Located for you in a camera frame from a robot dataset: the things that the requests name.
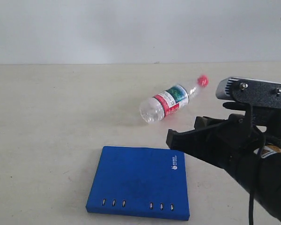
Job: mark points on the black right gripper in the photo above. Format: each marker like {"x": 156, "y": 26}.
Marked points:
{"x": 249, "y": 142}

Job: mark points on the clear plastic water bottle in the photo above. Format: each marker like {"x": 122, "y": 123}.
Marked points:
{"x": 171, "y": 100}

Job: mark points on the blue ring binder notebook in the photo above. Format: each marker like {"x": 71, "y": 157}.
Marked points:
{"x": 140, "y": 182}

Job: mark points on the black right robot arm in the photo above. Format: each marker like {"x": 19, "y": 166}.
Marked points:
{"x": 263, "y": 187}

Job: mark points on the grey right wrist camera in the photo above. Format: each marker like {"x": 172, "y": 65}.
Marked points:
{"x": 255, "y": 92}

